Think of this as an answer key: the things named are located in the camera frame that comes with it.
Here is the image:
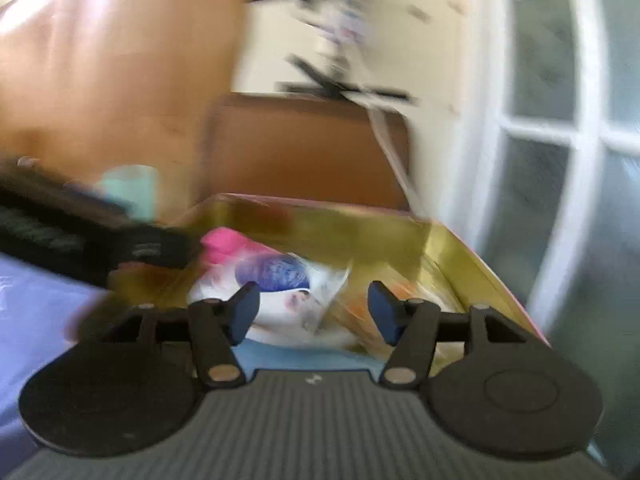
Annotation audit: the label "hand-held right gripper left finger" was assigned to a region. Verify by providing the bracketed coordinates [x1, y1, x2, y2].
[100, 281, 262, 390]

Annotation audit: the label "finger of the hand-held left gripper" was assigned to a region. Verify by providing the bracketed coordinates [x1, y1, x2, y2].
[114, 222, 202, 272]

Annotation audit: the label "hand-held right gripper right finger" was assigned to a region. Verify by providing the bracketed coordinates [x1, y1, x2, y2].
[367, 281, 532, 389]

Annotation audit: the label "white packet blue oval print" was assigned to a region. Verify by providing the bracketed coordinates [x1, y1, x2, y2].
[187, 251, 354, 350]

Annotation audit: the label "pink fuzzy sock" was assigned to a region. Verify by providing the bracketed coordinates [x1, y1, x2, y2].
[200, 226, 261, 268]

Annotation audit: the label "green plastic mug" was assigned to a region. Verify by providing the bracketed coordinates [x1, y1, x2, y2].
[99, 164, 162, 223]

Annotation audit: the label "blue printed tablecloth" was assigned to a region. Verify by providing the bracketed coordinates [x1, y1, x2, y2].
[0, 252, 108, 466]

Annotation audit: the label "wooden rattan chair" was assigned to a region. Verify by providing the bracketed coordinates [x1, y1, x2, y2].
[206, 91, 412, 212]

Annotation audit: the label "wooden board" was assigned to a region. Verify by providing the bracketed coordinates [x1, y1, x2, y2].
[0, 0, 253, 201]

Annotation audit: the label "black tape strips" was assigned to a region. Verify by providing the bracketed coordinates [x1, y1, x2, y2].
[277, 55, 421, 108]

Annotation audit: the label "white framed glass door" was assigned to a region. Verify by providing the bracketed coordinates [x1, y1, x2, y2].
[440, 0, 640, 461]

